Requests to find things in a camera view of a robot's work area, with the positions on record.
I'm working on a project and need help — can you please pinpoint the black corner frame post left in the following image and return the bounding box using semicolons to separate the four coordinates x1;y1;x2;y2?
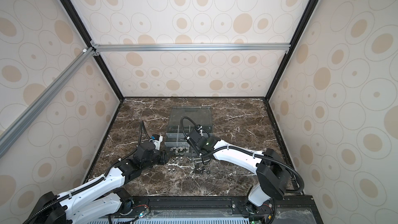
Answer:
59;0;124;102

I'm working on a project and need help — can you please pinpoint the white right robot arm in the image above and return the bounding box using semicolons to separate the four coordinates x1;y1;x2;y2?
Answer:
185;131;292;207

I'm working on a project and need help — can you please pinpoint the silver aluminium rail left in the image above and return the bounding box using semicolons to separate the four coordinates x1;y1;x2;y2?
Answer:
1;47;94;157

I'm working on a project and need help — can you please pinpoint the silver aluminium crossbar rear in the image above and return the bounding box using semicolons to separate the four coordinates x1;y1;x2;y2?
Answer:
94;43;291;52

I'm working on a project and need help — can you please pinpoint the clear plastic compartment box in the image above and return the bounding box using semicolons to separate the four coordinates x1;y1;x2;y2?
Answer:
165;106;214;157

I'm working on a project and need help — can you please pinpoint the black corner frame post right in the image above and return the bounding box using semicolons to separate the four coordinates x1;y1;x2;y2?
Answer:
265;0;320;102

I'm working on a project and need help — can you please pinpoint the pile of screws and nuts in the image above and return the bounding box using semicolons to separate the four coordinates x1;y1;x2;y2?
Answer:
166;146;211;175

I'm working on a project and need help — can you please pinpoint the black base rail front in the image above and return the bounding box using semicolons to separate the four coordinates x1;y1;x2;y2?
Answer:
105;196;323;224

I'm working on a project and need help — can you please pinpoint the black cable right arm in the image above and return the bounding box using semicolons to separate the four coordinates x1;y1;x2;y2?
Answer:
180;116;305;194

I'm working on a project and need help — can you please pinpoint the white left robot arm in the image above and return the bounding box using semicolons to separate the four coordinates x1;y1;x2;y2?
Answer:
25;135;168;224

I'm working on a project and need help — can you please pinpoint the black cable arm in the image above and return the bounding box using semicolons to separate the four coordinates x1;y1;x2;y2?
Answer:
21;120;151;224
180;116;305;194

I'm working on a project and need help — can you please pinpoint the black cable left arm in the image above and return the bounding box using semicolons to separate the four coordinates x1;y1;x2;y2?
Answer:
21;120;151;224

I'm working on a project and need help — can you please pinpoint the black corner frame post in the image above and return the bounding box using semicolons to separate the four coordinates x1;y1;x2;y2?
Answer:
265;0;320;102
59;0;124;102

